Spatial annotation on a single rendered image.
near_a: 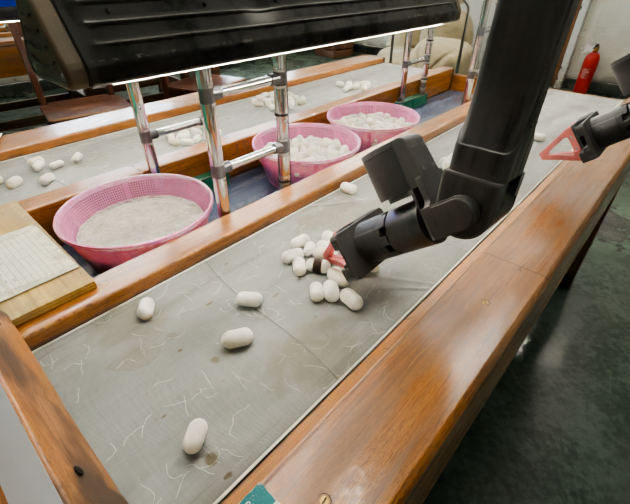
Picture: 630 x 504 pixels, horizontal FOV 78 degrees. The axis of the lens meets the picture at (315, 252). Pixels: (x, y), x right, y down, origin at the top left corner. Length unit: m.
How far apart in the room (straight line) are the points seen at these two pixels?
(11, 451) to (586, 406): 1.47
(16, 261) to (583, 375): 1.58
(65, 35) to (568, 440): 1.44
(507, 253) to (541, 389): 0.93
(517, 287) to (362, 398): 0.28
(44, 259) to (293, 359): 0.39
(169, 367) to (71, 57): 0.32
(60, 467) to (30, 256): 0.41
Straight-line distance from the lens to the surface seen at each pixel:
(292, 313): 0.53
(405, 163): 0.45
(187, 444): 0.42
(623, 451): 1.53
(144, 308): 0.55
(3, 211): 0.86
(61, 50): 0.36
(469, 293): 0.56
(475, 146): 0.40
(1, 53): 3.13
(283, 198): 0.74
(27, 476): 0.33
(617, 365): 1.76
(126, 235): 0.76
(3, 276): 0.67
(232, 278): 0.60
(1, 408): 0.37
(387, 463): 0.39
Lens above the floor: 1.11
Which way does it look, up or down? 36 degrees down
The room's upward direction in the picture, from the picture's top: straight up
